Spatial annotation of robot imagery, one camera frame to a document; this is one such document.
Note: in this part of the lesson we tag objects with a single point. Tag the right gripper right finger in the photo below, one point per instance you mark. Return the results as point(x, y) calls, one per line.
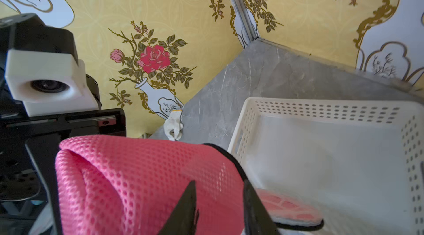
point(257, 221)

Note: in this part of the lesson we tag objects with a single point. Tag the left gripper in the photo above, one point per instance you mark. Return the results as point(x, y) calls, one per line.
point(28, 150)

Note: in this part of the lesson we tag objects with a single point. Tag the white crumpled cloth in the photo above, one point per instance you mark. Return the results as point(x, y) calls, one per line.
point(173, 126)

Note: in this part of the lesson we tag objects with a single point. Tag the white plastic basket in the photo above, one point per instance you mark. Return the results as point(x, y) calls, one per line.
point(360, 163)

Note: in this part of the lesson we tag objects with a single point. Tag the pink mesh laundry bag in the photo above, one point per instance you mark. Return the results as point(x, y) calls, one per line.
point(112, 185)

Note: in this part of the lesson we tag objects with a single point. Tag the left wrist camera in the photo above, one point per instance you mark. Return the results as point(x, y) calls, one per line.
point(41, 73)

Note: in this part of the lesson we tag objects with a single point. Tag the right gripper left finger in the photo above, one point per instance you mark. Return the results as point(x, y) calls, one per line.
point(184, 217)

